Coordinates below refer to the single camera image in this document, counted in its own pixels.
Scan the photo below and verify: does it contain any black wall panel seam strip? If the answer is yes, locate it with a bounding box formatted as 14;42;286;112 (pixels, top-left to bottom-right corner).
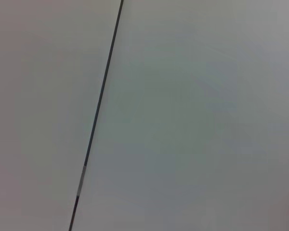
67;0;125;231

